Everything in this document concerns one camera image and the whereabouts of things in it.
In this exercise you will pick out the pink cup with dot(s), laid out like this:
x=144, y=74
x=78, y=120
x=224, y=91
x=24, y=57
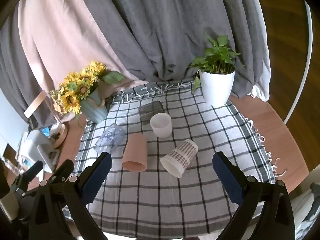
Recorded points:
x=135, y=150

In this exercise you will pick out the plaid paper cup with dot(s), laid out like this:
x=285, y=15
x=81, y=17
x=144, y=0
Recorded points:
x=182, y=153

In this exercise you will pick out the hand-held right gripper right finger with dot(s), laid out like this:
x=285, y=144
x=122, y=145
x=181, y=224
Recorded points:
x=228, y=178

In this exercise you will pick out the white hoop tube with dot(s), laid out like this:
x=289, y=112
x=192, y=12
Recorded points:
x=310, y=42

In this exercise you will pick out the pale wooden strip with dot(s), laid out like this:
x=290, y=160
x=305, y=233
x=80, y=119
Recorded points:
x=35, y=104

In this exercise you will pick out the clear plastic cup blue print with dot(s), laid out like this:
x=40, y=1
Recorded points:
x=110, y=138

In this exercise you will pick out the green pothos plant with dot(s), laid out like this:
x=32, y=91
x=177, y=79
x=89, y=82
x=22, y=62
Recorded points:
x=217, y=55

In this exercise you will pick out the white appliance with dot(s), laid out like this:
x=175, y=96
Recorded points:
x=32, y=142

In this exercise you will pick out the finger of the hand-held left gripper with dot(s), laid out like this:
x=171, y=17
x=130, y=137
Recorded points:
x=33, y=170
x=63, y=168

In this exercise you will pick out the white grey fabric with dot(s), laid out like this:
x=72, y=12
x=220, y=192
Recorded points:
x=303, y=205

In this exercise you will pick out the checked tablecloth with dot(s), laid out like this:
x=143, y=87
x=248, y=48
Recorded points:
x=150, y=200

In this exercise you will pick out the clear plastic bottle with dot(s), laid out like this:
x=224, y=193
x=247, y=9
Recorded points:
x=11, y=165

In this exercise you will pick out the sunflower bouquet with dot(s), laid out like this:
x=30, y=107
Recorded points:
x=72, y=100

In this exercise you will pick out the pink curtain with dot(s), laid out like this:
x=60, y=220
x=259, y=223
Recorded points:
x=62, y=30

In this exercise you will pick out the white sheer curtain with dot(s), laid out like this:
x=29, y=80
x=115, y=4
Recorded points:
x=262, y=90

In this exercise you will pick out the white translucent cup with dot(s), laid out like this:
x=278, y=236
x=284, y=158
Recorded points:
x=161, y=130

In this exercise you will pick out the blue-green ribbed vase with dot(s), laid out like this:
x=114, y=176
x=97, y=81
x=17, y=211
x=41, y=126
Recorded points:
x=93, y=110

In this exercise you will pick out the white plant pot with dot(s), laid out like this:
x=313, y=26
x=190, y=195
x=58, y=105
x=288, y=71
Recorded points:
x=217, y=87

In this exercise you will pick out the round wooden stand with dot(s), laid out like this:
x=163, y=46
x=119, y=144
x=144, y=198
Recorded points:
x=62, y=132

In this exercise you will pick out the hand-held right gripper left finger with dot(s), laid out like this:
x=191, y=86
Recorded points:
x=96, y=178

